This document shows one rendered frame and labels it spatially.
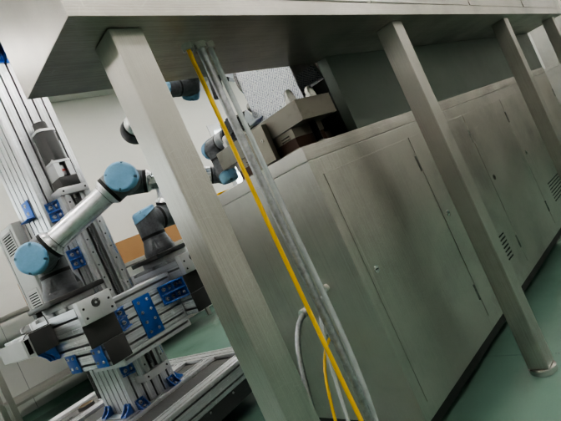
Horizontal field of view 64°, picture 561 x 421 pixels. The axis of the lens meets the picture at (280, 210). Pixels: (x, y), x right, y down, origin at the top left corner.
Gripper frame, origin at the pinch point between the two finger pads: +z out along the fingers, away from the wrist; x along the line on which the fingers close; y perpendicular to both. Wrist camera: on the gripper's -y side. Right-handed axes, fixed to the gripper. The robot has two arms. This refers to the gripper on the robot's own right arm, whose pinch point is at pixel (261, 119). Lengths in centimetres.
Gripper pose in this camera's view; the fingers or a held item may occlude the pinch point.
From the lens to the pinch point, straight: 162.5
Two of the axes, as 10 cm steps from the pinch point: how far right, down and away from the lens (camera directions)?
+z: 6.3, -2.8, -7.2
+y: -4.2, -9.1, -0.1
